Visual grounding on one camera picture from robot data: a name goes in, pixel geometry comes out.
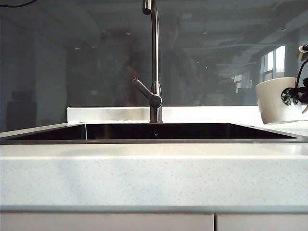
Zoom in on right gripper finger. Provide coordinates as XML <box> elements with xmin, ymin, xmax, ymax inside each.
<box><xmin>286</xmin><ymin>87</ymin><xmax>308</xmax><ymax>96</ymax></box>

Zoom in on white Starbucks logo mug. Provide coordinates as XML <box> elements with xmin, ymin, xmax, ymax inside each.
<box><xmin>255</xmin><ymin>77</ymin><xmax>308</xmax><ymax>125</ymax></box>

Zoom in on black stainless sink basin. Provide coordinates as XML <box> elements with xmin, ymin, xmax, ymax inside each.
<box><xmin>6</xmin><ymin>123</ymin><xmax>299</xmax><ymax>145</ymax></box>

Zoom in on chrome gooseneck faucet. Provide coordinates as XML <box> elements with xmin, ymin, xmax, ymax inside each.
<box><xmin>142</xmin><ymin>0</ymin><xmax>163</xmax><ymax>124</ymax></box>

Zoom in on narrow grey cabinet door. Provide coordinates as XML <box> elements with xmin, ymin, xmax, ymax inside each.
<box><xmin>216</xmin><ymin>213</ymin><xmax>308</xmax><ymax>231</ymax></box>

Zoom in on white backsplash ledge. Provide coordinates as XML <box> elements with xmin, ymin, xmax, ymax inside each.
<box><xmin>66</xmin><ymin>106</ymin><xmax>262</xmax><ymax>123</ymax></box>

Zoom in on wide grey cabinet door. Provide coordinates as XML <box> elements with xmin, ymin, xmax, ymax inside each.
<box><xmin>0</xmin><ymin>213</ymin><xmax>215</xmax><ymax>231</ymax></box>

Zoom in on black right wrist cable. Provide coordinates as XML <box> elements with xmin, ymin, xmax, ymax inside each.
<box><xmin>295</xmin><ymin>56</ymin><xmax>308</xmax><ymax>89</ymax></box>

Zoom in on chrome faucet lever handle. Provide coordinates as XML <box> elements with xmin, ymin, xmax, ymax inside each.
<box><xmin>131</xmin><ymin>78</ymin><xmax>162</xmax><ymax>108</ymax></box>

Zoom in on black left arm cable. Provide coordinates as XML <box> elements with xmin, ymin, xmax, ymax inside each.
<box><xmin>0</xmin><ymin>0</ymin><xmax>37</xmax><ymax>8</ymax></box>

